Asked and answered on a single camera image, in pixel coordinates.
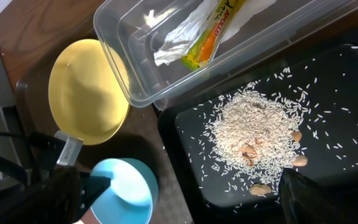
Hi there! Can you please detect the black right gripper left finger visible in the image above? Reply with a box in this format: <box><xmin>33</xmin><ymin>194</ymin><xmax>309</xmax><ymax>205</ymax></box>
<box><xmin>0</xmin><ymin>168</ymin><xmax>81</xmax><ymax>223</ymax></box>

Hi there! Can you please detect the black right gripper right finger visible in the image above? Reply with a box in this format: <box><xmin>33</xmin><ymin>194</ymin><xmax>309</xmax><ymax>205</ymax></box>
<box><xmin>279</xmin><ymin>169</ymin><xmax>358</xmax><ymax>224</ymax></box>

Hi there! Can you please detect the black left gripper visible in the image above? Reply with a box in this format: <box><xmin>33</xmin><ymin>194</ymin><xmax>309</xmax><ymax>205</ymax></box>
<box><xmin>0</xmin><ymin>132</ymin><xmax>111</xmax><ymax>219</ymax></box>

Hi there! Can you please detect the light blue bowl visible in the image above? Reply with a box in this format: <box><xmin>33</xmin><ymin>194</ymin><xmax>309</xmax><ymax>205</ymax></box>
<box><xmin>91</xmin><ymin>158</ymin><xmax>159</xmax><ymax>224</ymax></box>

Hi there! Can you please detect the pile of rice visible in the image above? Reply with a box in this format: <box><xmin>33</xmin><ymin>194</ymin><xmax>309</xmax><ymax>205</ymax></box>
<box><xmin>206</xmin><ymin>66</ymin><xmax>311</xmax><ymax>202</ymax></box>

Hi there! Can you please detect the yellow round plate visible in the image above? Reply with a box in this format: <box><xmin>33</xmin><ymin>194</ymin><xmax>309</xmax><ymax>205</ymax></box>
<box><xmin>48</xmin><ymin>39</ymin><xmax>130</xmax><ymax>146</ymax></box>

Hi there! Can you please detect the green snack wrapper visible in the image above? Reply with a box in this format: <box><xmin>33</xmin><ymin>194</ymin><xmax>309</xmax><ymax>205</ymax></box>
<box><xmin>181</xmin><ymin>0</ymin><xmax>246</xmax><ymax>70</ymax></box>

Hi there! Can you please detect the black waste tray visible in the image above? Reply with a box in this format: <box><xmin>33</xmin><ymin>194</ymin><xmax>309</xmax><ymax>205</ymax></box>
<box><xmin>158</xmin><ymin>44</ymin><xmax>358</xmax><ymax>223</ymax></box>

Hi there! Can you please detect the clear plastic waste bin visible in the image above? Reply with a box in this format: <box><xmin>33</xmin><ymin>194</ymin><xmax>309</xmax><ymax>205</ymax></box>
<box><xmin>93</xmin><ymin>0</ymin><xmax>358</xmax><ymax>109</ymax></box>

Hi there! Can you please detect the dark brown serving tray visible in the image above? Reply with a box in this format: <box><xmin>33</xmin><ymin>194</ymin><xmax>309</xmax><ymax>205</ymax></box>
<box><xmin>15</xmin><ymin>64</ymin><xmax>193</xmax><ymax>223</ymax></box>

